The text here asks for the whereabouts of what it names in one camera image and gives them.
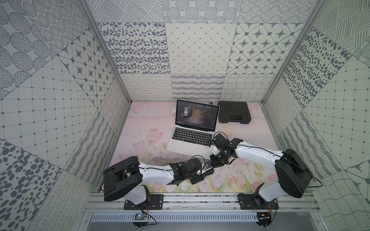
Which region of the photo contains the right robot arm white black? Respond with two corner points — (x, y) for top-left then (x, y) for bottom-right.
(208, 134), (319, 208)

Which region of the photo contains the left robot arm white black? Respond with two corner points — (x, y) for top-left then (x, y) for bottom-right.
(101, 155), (215, 205)

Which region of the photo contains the silver laptop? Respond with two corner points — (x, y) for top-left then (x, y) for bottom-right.
(166, 99), (220, 159)

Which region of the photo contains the black plastic tool case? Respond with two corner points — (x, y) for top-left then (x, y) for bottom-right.
(218, 101), (251, 124)

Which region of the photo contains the floral pink table mat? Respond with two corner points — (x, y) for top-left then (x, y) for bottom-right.
(108, 102), (278, 193)

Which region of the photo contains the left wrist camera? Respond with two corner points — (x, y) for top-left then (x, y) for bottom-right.
(202, 161), (214, 174)

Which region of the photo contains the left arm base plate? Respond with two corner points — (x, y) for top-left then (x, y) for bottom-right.
(124, 194), (164, 210)

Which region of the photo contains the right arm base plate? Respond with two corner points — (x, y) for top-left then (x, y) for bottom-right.
(237, 193), (279, 210)

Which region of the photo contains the aluminium mounting rail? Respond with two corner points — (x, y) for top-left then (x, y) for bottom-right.
(82, 193), (320, 212)

